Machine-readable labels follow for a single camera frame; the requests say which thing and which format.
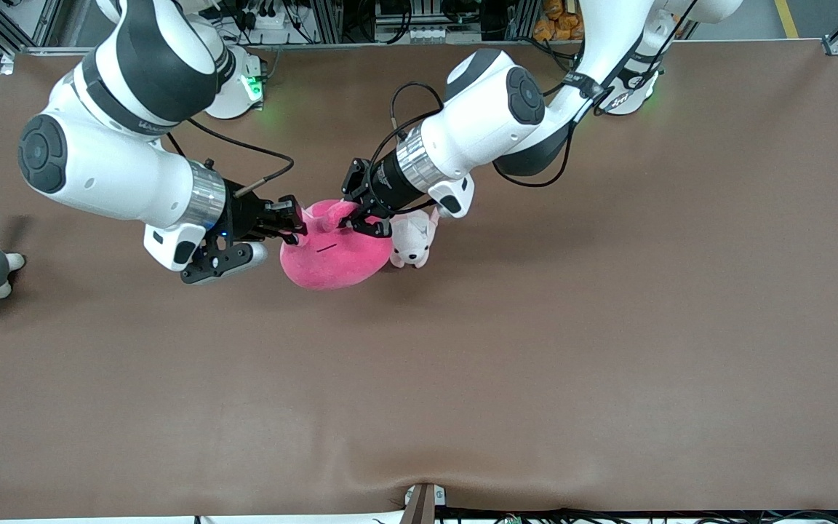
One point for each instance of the orange snack bags pile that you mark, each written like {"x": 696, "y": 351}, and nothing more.
{"x": 561, "y": 22}

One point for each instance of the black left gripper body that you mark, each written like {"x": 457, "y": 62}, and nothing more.
{"x": 388, "y": 187}

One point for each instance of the round pink plush toy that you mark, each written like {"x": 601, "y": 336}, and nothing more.
{"x": 332, "y": 266}

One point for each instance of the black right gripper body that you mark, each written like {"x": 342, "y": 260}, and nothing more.
{"x": 245, "y": 215}

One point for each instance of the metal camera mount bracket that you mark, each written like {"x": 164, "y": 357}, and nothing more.
{"x": 420, "y": 506}

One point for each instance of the white power strip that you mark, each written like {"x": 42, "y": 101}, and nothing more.
{"x": 273, "y": 20}

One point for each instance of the small white pink plush dog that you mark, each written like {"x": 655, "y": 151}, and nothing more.
{"x": 412, "y": 244}

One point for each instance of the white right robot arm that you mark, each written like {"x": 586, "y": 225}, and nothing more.
{"x": 106, "y": 175}

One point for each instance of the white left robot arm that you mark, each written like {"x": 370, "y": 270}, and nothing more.
{"x": 484, "y": 124}

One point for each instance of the brown table mat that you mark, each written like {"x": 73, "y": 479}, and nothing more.
{"x": 419, "y": 364}

